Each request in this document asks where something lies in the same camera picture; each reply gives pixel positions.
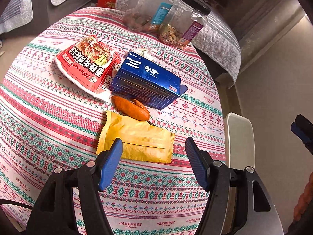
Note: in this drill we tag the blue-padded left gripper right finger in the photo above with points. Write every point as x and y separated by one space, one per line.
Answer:
254 213

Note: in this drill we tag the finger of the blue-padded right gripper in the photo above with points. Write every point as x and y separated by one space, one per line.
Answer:
303 129

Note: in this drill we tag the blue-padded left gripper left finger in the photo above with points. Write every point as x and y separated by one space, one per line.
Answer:
53 212

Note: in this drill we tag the yellow snack wrapper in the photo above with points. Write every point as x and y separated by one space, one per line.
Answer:
141 140

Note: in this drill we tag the red instant noodle cup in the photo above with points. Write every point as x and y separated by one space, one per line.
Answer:
89 64

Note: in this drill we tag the dark blue cardboard box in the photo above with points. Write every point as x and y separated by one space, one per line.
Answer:
147 82

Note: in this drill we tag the person's right hand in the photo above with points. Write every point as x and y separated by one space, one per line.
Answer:
304 200

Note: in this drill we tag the patterned woven tablecloth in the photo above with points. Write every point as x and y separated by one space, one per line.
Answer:
48 122

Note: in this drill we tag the clear jar purple label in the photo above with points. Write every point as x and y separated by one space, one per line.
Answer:
184 21

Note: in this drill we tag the clear jar teal label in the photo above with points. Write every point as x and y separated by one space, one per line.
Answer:
146 15

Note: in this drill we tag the grey sofa with quilted cover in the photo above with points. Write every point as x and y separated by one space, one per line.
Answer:
31 17

